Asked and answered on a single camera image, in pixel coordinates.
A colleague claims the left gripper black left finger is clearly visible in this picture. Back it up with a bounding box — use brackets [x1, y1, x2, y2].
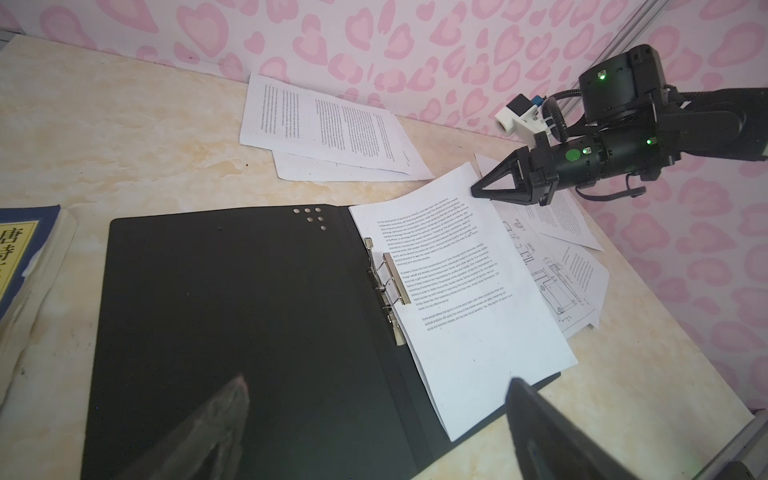
[116, 375, 249, 479]

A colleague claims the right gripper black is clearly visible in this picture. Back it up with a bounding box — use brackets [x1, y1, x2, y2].
[470, 44, 744, 205]

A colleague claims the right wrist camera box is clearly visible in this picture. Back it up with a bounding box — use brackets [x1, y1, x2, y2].
[494, 94, 556, 147]

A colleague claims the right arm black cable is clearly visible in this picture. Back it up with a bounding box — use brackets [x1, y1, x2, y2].
[539, 88, 586, 145]

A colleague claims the text sheet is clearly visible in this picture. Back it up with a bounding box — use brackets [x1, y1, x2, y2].
[239, 74, 416, 175]
[495, 190, 603, 251]
[272, 129, 435, 182]
[350, 164, 577, 440]
[541, 235, 610, 329]

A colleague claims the aluminium frame corner post right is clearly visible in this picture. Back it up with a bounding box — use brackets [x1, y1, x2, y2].
[587, 0, 671, 69]

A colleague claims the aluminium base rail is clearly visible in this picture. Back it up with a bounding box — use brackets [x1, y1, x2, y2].
[694, 409, 768, 480]

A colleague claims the orange and black folder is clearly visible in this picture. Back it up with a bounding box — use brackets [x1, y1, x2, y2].
[79, 203, 562, 480]

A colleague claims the technical drawing sheet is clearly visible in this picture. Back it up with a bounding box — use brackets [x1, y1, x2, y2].
[492, 201, 595, 339]

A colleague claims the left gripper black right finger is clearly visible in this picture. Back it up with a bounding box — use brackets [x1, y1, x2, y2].
[506, 378, 636, 480]

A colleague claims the blue paperback book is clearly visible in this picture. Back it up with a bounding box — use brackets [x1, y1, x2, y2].
[1, 205, 77, 399]

